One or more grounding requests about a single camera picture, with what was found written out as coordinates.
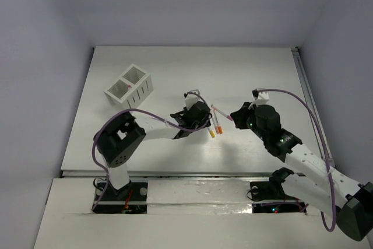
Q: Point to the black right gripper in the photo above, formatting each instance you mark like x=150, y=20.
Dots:
x=239, y=115

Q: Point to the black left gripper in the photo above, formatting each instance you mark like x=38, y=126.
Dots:
x=202, y=112

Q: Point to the yellow capped white marker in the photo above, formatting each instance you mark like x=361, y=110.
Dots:
x=211, y=132

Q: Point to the orange capped white marker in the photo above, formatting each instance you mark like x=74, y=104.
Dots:
x=217, y=123

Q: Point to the peach capped white marker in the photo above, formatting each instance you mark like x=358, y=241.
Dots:
x=213, y=119

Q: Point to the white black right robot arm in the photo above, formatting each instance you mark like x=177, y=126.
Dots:
x=307, y=176

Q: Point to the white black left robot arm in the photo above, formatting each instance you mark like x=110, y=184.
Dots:
x=120, y=136

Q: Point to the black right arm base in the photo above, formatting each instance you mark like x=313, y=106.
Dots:
x=269, y=196

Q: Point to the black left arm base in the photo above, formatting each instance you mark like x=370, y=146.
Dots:
x=131, y=200

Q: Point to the pink capped white marker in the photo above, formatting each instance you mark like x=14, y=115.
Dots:
x=222, y=112

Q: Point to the white slotted organizer box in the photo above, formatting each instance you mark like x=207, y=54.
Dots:
x=130, y=89

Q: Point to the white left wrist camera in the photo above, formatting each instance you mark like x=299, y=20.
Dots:
x=191, y=99

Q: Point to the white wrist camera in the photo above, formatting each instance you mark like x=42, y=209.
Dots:
x=191, y=99
x=260, y=96

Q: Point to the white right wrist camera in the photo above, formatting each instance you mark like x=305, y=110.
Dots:
x=260, y=96

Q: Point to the aluminium rail right side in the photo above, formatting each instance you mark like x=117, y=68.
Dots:
x=309, y=99

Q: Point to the aluminium rail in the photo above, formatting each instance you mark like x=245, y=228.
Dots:
x=309, y=99
x=96, y=173

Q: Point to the aluminium rail front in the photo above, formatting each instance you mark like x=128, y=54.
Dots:
x=96, y=173

